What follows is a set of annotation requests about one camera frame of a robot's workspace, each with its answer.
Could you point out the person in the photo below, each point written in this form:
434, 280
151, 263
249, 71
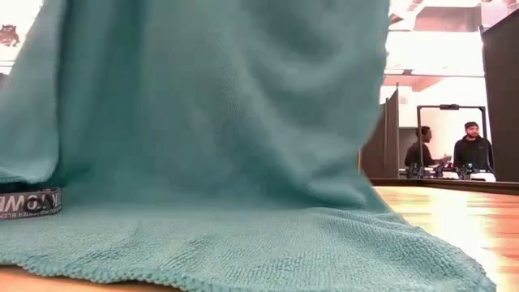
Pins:
417, 156
472, 152

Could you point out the red animal wall sticker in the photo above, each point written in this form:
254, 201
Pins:
9, 35

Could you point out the background white table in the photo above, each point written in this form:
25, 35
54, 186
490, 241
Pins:
486, 177

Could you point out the large black partition panel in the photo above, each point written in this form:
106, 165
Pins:
503, 101

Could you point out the black aluminium table frame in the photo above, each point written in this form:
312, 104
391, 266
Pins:
446, 185

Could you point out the background black robot arm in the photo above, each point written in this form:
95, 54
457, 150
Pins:
465, 172
414, 171

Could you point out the teal terry towel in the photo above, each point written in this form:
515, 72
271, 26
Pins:
202, 121

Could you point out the black background rig frame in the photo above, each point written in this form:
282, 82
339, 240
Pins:
450, 107

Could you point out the narrow black partition panel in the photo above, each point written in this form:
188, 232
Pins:
385, 146

